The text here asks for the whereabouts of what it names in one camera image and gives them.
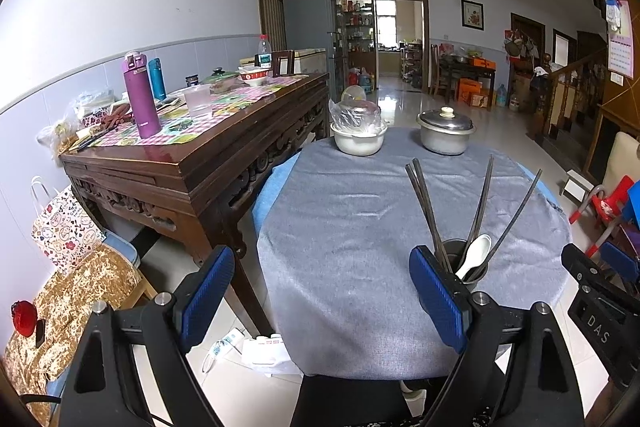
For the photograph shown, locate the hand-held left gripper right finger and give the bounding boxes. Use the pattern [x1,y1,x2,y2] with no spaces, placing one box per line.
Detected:
[409,245,586,427]

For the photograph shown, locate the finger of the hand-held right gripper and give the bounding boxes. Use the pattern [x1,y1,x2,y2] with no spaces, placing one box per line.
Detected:
[599,241,640,284]
[560,243,621,296]

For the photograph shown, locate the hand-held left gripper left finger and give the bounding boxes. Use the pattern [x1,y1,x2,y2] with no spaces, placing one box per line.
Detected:
[59,246,236,427]

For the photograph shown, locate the dark metal utensil cup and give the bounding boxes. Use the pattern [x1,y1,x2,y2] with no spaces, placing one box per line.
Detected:
[441,238,491,293]

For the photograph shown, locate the group of dark chopsticks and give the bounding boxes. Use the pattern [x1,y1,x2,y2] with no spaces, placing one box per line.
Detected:
[405,154,543,275]

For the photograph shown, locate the clear plastic packet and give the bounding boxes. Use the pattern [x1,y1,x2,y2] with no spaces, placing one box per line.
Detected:
[202,327,246,373]

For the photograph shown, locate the red plastic chair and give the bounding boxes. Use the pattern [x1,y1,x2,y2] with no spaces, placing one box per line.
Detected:
[570,174,636,258]

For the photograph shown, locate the white carton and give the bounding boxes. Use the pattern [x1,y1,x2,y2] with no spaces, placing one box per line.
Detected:
[240,334,297,376]

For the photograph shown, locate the white step stool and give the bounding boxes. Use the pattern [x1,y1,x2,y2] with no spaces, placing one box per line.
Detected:
[559,169,596,200]

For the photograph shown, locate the cream chair back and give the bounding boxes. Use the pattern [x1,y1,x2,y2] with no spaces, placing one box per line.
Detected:
[600,132,640,208]

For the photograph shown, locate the light blue stool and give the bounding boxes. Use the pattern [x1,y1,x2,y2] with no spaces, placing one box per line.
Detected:
[102,229,142,269]

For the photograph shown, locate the grey tablecloth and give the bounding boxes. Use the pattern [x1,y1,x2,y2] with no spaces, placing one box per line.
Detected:
[257,127,573,380]

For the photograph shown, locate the blue table cover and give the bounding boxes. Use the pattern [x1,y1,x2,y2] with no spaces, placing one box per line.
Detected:
[252,152,301,238]

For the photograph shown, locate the golden patterned seat cushion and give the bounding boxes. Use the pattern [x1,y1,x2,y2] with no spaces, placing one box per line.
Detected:
[2,242,146,395]

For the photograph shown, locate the carved dark wooden sideboard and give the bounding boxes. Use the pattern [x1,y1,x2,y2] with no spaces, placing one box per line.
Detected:
[59,73,331,338]

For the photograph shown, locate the aluminium pot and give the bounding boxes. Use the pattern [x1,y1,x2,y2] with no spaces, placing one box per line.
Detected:
[420,124,472,156]

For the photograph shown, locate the patterned paper gift bag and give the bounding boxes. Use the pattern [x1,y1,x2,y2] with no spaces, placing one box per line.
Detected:
[31,177,107,275]

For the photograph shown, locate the wooden stair railing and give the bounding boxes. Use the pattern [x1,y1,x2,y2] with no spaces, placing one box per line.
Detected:
[532,49,608,142]

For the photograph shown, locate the white pot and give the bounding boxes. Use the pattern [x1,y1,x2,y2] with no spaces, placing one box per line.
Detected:
[330,122,388,156]

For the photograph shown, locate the red round object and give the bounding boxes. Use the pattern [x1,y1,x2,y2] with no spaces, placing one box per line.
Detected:
[11,300,38,338]

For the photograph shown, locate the clear plastic container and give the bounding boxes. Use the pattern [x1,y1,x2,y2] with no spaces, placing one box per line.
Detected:
[182,84,214,118]

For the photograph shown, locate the patterned table runner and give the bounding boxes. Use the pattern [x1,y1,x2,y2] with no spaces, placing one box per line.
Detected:
[67,74,308,150]

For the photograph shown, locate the clear plastic bag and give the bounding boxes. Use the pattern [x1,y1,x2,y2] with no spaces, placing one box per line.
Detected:
[328,99,387,135]

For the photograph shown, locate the large orange cardboard box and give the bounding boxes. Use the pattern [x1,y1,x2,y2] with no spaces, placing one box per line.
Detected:
[457,78,493,108]

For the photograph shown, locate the purple thermos bottle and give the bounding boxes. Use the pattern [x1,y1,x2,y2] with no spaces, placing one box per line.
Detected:
[121,51,162,139]

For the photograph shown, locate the glass-lidded bowl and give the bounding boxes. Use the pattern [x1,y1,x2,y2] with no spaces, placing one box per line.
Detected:
[200,67,240,94]

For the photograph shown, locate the clear bags of snacks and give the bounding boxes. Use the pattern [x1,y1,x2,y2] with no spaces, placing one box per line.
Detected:
[37,89,132,152]

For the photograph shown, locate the teal thermos bottle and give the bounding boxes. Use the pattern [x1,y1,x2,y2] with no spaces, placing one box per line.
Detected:
[148,58,167,102]

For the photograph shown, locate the red patterned white bowl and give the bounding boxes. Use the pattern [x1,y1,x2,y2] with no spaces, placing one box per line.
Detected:
[239,67,269,88]

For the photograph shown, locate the dark wooden side table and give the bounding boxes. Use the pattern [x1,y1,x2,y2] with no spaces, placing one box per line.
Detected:
[437,54,497,105]

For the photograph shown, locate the dark wooden chair back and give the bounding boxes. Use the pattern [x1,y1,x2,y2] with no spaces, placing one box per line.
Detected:
[271,50,296,78]

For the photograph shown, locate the red-capped water bottle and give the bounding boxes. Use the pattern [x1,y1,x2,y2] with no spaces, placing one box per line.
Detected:
[256,34,273,70]

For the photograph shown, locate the white chest freezer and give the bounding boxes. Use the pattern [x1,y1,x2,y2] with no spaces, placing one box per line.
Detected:
[240,48,328,75]

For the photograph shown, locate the glass cabinet with bottles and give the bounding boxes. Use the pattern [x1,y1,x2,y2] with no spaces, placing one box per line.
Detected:
[337,0,376,88]

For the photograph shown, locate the grey refrigerator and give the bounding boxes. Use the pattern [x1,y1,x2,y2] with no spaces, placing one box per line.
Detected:
[278,0,349,98]

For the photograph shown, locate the wall calendar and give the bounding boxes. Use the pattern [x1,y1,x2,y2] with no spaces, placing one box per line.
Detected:
[604,0,640,80]

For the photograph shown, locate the framed wall picture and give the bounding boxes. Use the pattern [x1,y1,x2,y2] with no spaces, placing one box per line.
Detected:
[461,0,485,30]

